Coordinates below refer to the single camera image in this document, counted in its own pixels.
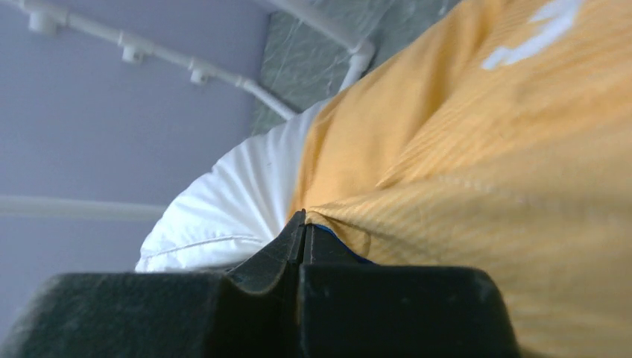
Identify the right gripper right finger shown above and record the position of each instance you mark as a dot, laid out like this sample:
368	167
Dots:
350	307

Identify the white pvc pipe rack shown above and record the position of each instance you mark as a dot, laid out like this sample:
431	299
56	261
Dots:
45	18

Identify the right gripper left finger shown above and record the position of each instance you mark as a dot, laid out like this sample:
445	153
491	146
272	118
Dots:
244	312

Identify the white pillow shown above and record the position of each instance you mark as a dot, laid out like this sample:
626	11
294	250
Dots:
233	211

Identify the yellow and blue pillowcase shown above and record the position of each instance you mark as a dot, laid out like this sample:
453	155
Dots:
500	139

